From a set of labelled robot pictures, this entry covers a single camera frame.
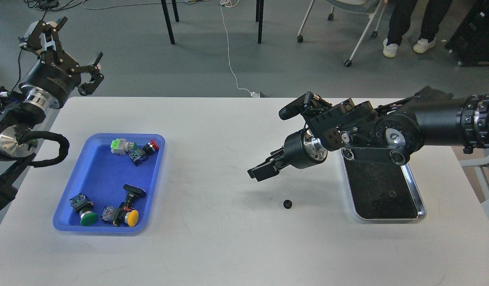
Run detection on yellow push button switch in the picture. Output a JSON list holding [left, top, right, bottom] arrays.
[[100, 206, 139, 227]]

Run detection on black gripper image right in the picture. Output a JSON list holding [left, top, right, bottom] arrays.
[[247, 129, 328, 182]]

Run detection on green white push button switch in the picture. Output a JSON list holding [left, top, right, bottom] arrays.
[[110, 138, 137, 155]]

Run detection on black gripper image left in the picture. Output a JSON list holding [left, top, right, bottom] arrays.
[[19, 17, 104, 109]]

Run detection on silver metal tray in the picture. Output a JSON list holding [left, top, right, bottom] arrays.
[[342, 158, 427, 223]]

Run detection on person in white top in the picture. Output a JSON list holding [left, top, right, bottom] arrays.
[[383, 0, 453, 58]]

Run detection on red push button switch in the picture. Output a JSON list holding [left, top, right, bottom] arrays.
[[128, 139, 160, 166]]

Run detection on white office chair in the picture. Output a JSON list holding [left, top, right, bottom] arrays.
[[290, 0, 390, 70]]

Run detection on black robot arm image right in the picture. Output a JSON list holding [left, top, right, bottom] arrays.
[[248, 86, 489, 181]]

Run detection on white power cable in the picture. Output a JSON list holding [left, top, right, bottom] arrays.
[[219, 0, 260, 98]]

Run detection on small black gear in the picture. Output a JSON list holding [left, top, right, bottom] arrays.
[[387, 191, 397, 199], [283, 199, 293, 209]]

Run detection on green mushroom push button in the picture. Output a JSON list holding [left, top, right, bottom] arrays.
[[69, 193, 99, 226]]

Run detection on black table leg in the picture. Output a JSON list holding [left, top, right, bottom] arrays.
[[255, 0, 265, 44], [160, 0, 180, 45]]

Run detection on black square push button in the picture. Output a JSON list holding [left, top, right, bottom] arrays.
[[120, 184, 147, 210]]

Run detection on black table leg left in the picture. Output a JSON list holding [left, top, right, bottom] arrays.
[[160, 0, 180, 45]]

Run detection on blue plastic tray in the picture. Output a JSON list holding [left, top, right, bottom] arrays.
[[52, 133, 166, 235]]

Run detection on black table leg right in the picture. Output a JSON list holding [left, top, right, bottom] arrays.
[[255, 0, 265, 44]]

